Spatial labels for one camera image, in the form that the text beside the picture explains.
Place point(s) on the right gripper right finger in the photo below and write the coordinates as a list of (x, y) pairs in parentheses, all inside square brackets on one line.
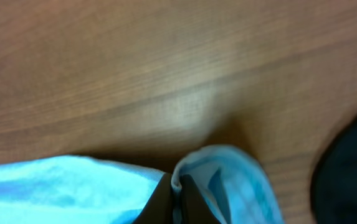
[(194, 208)]

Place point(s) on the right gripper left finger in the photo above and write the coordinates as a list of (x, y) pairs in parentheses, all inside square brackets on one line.
[(159, 208)]

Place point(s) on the light blue printed t-shirt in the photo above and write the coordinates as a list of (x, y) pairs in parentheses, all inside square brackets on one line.
[(77, 189)]

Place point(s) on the black t-shirt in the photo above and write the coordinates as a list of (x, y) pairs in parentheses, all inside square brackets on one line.
[(333, 190)]

